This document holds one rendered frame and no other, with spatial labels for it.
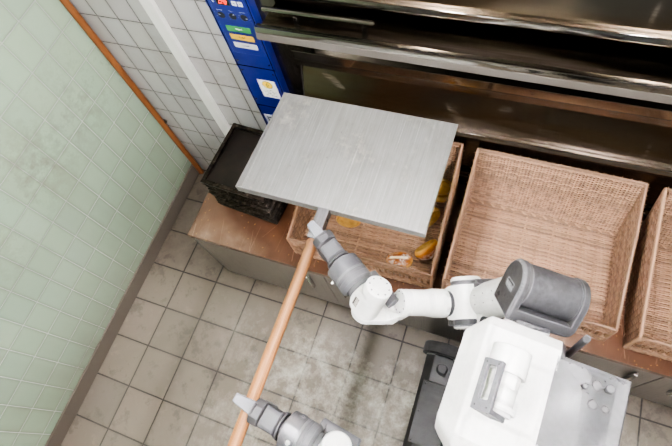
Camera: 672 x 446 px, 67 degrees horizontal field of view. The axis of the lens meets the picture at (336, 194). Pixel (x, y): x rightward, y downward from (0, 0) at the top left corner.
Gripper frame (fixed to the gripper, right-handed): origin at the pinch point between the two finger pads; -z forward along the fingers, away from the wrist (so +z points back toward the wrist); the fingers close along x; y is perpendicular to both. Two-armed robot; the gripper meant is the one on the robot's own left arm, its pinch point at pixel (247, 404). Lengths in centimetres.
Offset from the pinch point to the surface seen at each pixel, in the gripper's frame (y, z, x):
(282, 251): 49, -40, 63
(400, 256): 65, 4, 57
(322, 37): 88, -25, -22
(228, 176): 61, -66, 40
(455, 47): 99, 8, -19
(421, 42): 98, -1, -19
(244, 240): 46, -57, 63
